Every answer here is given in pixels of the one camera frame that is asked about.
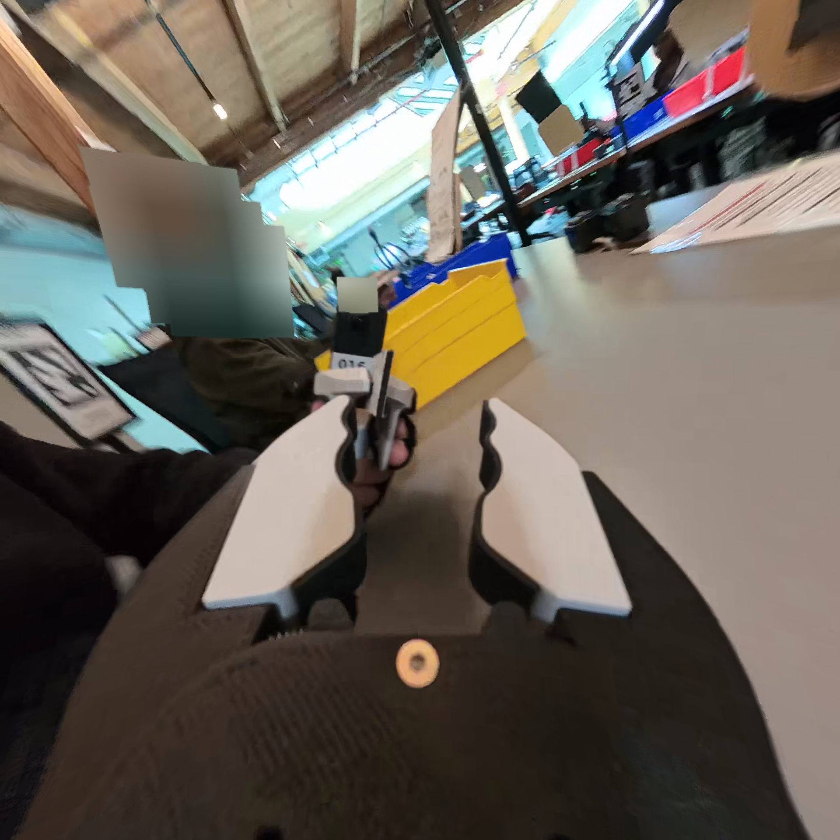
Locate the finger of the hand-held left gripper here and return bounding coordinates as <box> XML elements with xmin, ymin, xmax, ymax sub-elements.
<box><xmin>377</xmin><ymin>350</ymin><xmax>417</xmax><ymax>469</ymax></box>
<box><xmin>313</xmin><ymin>367</ymin><xmax>386</xmax><ymax>462</ymax></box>

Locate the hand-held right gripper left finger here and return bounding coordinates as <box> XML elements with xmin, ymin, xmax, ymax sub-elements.
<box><xmin>201</xmin><ymin>394</ymin><xmax>368</xmax><ymax>624</ymax></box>

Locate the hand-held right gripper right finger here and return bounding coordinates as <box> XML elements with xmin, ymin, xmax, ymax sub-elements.
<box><xmin>468</xmin><ymin>398</ymin><xmax>634</xmax><ymax>626</ymax></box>

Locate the yellow plastic bin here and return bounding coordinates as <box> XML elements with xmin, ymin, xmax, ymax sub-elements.
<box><xmin>314</xmin><ymin>258</ymin><xmax>528</xmax><ymax>411</ymax></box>

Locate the person's left forearm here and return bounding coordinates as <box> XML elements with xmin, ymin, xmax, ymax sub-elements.
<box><xmin>0</xmin><ymin>420</ymin><xmax>260</xmax><ymax>572</ymax></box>

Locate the person's left hand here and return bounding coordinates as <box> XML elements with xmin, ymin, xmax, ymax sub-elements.
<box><xmin>353</xmin><ymin>459</ymin><xmax>396</xmax><ymax>521</ymax></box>

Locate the blue plastic bin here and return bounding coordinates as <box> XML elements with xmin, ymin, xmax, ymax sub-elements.
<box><xmin>392</xmin><ymin>231</ymin><xmax>519</xmax><ymax>309</ymax></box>

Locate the cardboard sheet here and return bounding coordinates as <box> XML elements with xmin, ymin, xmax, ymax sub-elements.
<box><xmin>427</xmin><ymin>88</ymin><xmax>463</xmax><ymax>263</ymax></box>

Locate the black office chair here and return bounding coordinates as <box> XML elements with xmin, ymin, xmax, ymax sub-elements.
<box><xmin>98</xmin><ymin>348</ymin><xmax>231</xmax><ymax>454</ymax></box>

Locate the black device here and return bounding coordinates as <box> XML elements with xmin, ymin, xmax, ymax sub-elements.
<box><xmin>566</xmin><ymin>206</ymin><xmax>611</xmax><ymax>253</ymax></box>
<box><xmin>600</xmin><ymin>192</ymin><xmax>651</xmax><ymax>244</ymax></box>

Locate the framed tag poster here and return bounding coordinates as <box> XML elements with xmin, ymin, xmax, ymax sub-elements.
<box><xmin>0</xmin><ymin>318</ymin><xmax>135</xmax><ymax>442</ymax></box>

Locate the red storage bin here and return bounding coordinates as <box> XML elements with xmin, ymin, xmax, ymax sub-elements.
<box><xmin>558</xmin><ymin>136</ymin><xmax>624</xmax><ymax>177</ymax></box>
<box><xmin>663</xmin><ymin>46</ymin><xmax>749</xmax><ymax>119</ymax></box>

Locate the blue storage bin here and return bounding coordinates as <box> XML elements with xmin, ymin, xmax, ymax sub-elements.
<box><xmin>620</xmin><ymin>98</ymin><xmax>667</xmax><ymax>142</ymax></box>

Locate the printed paper sheet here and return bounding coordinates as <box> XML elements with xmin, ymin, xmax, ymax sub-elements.
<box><xmin>630</xmin><ymin>156</ymin><xmax>840</xmax><ymax>256</ymax></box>

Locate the black metal post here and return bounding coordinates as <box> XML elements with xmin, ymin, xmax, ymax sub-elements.
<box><xmin>425</xmin><ymin>0</ymin><xmax>532</xmax><ymax>247</ymax></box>

